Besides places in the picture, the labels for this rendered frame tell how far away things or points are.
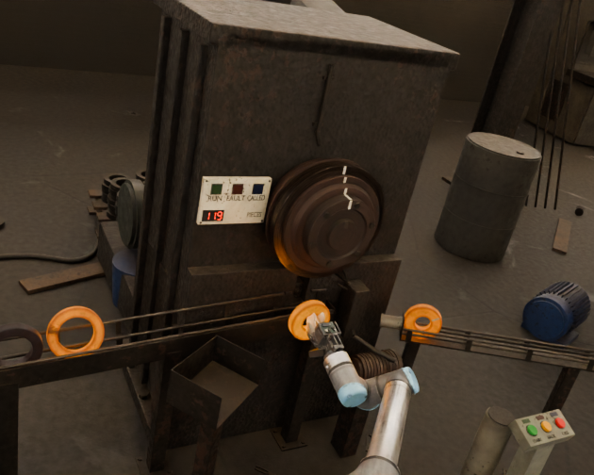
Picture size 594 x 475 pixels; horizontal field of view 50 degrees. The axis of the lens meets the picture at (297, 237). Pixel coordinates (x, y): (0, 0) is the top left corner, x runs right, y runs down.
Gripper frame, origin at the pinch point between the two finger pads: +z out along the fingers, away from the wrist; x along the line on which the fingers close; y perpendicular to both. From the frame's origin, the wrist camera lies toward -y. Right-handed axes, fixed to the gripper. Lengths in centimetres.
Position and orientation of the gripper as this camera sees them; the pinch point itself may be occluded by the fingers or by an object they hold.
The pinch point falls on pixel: (310, 316)
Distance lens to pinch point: 233.4
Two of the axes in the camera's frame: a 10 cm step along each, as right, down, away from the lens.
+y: 3.2, -7.1, -6.3
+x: -8.8, 0.3, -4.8
